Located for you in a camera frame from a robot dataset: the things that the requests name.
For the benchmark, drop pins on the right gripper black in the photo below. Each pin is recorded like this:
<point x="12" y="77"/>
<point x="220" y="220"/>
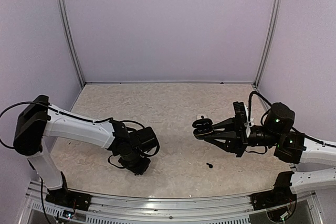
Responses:
<point x="237" y="142"/>

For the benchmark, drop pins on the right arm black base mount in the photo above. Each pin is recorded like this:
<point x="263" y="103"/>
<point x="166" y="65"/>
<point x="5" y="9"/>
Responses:
<point x="280" y="194"/>

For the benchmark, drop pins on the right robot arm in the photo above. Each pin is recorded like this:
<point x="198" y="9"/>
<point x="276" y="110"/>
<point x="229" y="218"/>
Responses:
<point x="293" y="147"/>

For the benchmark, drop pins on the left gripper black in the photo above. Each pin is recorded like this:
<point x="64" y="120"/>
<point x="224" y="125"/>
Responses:
<point x="139" y="170"/>

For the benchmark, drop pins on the aluminium front rail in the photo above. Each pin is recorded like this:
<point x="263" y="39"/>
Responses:
<point x="122" y="209"/>

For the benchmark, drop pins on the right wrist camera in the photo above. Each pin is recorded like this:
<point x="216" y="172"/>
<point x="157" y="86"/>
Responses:
<point x="241" y="118"/>

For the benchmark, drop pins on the black earbud charging case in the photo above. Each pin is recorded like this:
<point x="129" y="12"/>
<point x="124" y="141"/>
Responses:
<point x="202" y="128"/>

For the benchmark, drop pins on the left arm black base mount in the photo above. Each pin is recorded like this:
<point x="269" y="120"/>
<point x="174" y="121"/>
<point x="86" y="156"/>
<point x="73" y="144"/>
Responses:
<point x="69" y="199"/>

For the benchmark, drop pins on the right aluminium frame post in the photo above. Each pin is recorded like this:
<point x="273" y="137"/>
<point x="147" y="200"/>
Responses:
<point x="268" y="42"/>

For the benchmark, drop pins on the white earbud charging case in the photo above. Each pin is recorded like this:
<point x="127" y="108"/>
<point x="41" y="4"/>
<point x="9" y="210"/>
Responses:
<point x="201" y="116"/>

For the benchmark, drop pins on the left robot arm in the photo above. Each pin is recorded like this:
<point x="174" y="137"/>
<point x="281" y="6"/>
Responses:
<point x="41" y="118"/>

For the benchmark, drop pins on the aluminium frame post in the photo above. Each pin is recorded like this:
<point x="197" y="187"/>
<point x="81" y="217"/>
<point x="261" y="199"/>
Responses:
<point x="268" y="42"/>
<point x="70" y="42"/>

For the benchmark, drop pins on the left aluminium frame post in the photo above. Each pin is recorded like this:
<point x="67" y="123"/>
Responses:
<point x="70" y="42"/>

